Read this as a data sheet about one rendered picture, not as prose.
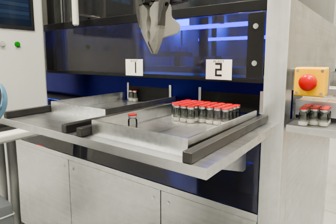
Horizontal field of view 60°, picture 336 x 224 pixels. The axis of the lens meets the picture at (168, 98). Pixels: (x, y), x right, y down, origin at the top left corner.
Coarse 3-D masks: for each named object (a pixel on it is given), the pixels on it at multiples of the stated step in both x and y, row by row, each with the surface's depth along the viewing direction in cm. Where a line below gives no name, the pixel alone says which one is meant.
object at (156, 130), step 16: (128, 112) 75; (144, 112) 80; (160, 112) 86; (96, 128) 65; (112, 128) 62; (128, 128) 59; (144, 128) 72; (160, 128) 72; (176, 128) 72; (192, 128) 72; (208, 128) 72; (224, 128) 63; (144, 144) 57; (160, 144) 55; (176, 144) 52; (192, 144) 52
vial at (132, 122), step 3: (129, 117) 66; (132, 117) 66; (135, 117) 66; (129, 120) 66; (132, 120) 66; (135, 120) 66; (129, 123) 66; (132, 123) 66; (135, 123) 66; (132, 126) 66; (135, 126) 66
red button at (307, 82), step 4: (304, 76) 70; (308, 76) 70; (312, 76) 69; (300, 80) 71; (304, 80) 70; (308, 80) 69; (312, 80) 69; (316, 80) 70; (300, 84) 71; (304, 84) 70; (308, 84) 70; (312, 84) 69; (316, 84) 70; (304, 88) 70; (308, 88) 70; (312, 88) 70
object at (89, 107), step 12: (84, 96) 106; (96, 96) 110; (108, 96) 115; (120, 96) 120; (60, 108) 92; (72, 108) 88; (84, 108) 85; (96, 108) 82; (108, 108) 81; (120, 108) 84; (132, 108) 89
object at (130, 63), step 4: (128, 60) 108; (132, 60) 107; (136, 60) 105; (140, 60) 104; (128, 64) 108; (132, 64) 107; (136, 64) 106; (140, 64) 104; (128, 68) 108; (132, 68) 107; (136, 68) 106; (140, 68) 105; (128, 72) 108; (132, 72) 107; (136, 72) 106; (140, 72) 105
